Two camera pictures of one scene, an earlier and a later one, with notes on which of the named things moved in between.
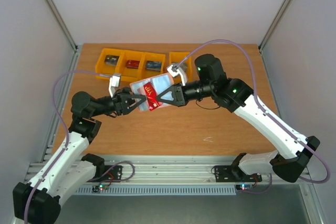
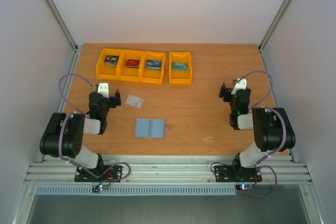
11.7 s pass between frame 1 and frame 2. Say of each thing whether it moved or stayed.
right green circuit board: stayed
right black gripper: moved
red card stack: stayed
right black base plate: stayed
